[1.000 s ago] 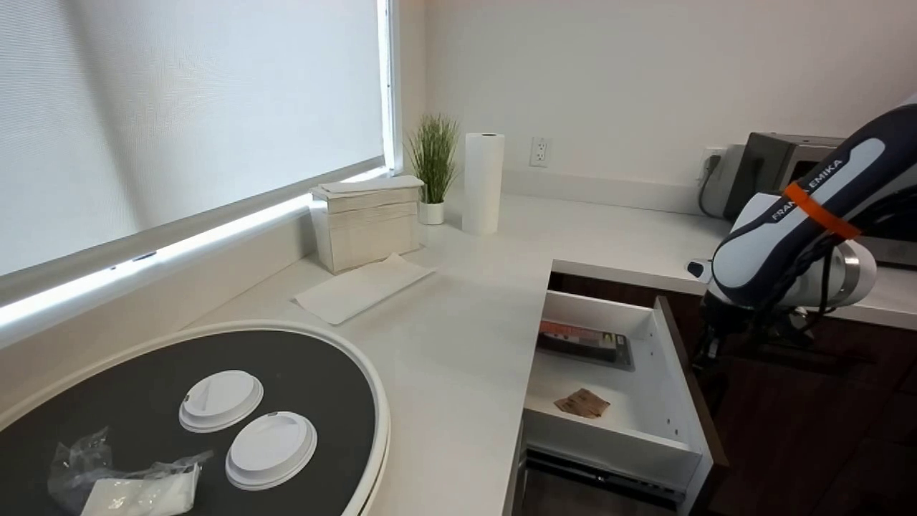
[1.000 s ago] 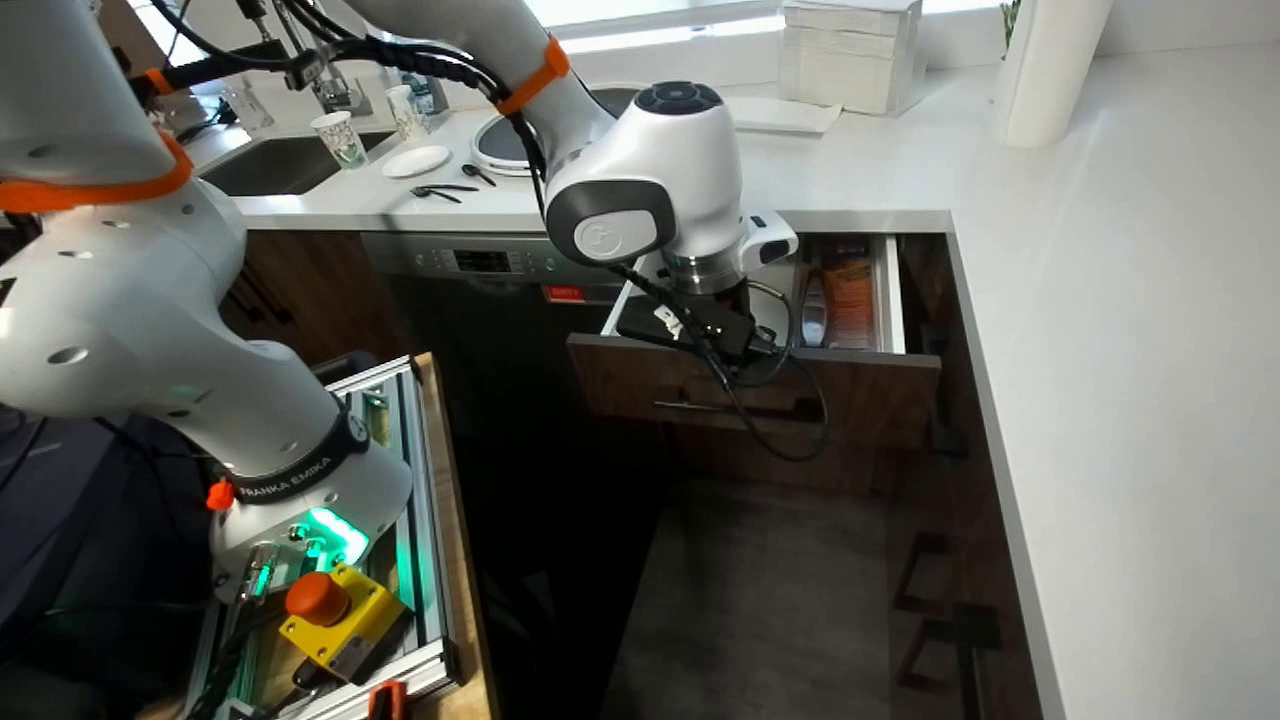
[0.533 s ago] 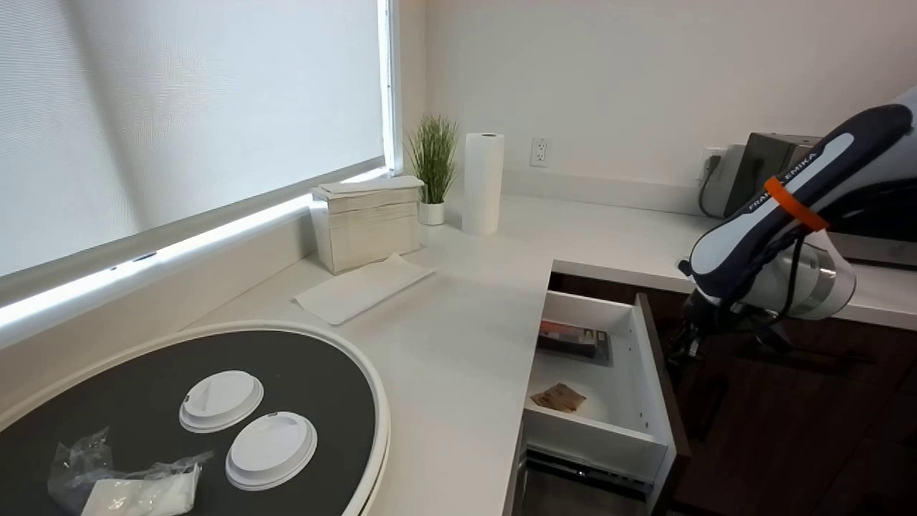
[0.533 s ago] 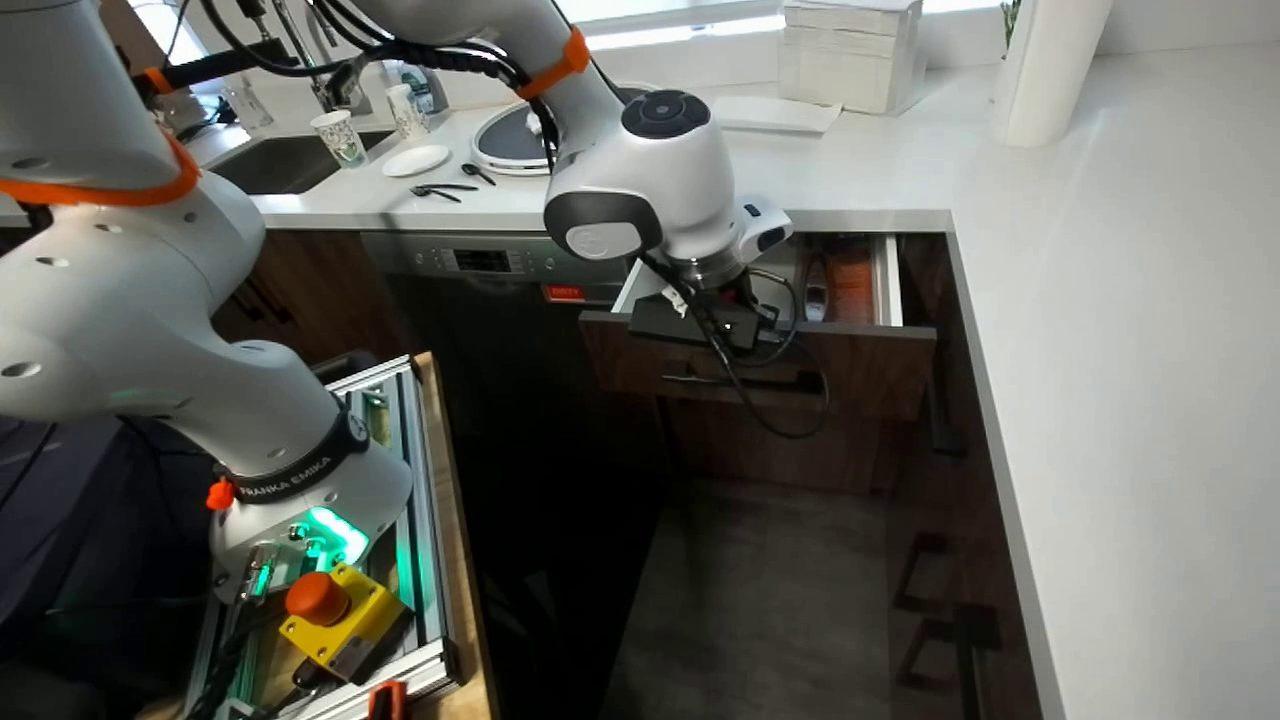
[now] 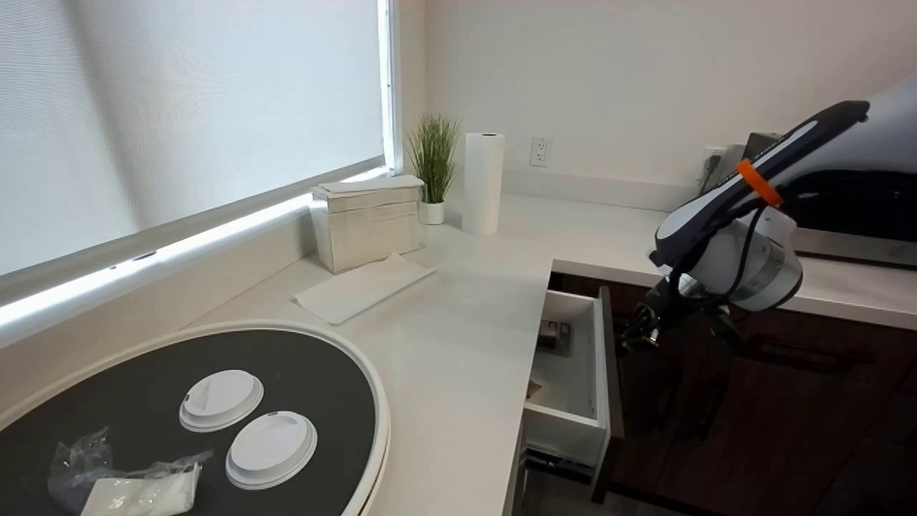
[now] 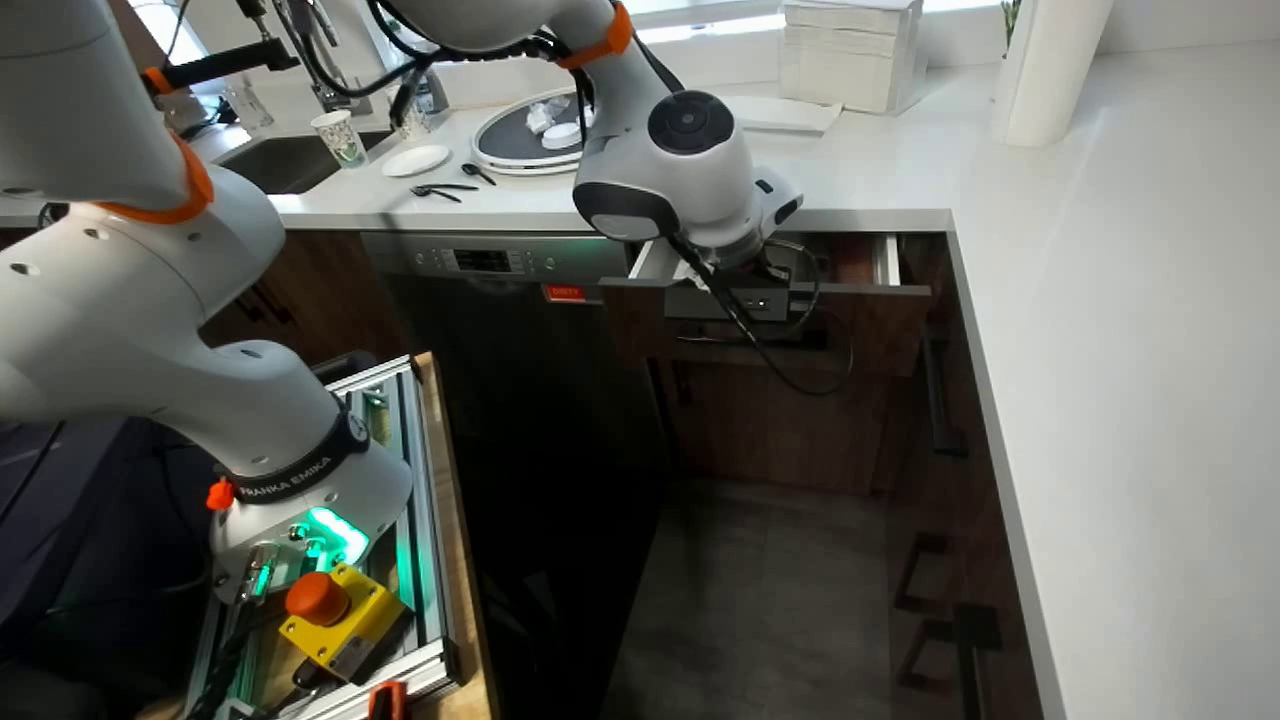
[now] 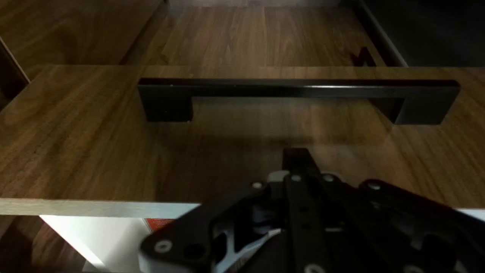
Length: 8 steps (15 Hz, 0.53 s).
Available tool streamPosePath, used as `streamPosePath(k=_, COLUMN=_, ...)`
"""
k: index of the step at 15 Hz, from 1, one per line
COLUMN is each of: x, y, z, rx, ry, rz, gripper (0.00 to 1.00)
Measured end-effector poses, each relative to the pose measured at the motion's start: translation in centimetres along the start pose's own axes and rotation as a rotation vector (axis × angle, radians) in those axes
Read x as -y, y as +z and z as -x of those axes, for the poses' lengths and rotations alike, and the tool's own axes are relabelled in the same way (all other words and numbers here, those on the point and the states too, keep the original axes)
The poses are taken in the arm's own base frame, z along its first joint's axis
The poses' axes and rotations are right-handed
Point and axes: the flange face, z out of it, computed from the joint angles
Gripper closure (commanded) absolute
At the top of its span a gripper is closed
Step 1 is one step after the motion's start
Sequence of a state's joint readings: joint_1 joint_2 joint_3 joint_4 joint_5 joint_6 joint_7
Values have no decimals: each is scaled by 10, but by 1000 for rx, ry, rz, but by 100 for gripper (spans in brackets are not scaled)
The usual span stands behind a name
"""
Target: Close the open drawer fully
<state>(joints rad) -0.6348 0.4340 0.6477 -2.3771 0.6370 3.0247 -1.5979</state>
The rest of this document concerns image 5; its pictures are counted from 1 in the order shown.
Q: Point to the brown card piece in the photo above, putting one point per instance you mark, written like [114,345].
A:
[533,391]

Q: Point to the white folded towel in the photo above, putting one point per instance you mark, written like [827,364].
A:
[363,287]

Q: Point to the white window roller blind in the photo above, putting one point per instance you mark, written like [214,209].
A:
[189,115]

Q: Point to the small green potted plant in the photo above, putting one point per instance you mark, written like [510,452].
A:
[433,168]

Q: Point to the white plastic cup lid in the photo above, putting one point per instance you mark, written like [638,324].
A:
[270,447]
[221,398]

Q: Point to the white wall outlet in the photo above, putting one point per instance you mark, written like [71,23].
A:
[541,152]

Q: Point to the black countertop appliance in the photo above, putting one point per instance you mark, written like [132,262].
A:
[850,216]

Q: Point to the white paper towel roll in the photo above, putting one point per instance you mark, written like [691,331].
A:
[482,181]

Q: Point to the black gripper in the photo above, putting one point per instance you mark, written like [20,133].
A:
[694,305]

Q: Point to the round black tray white rim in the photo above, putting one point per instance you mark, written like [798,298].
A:
[145,403]

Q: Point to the dark wooden corner cabinet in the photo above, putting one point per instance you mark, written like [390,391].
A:
[793,419]

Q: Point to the white drawer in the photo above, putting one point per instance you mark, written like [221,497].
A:
[573,383]

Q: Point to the clear plastic bag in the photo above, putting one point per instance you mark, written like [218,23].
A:
[125,482]

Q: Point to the white napkin box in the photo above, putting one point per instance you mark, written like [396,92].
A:
[367,225]

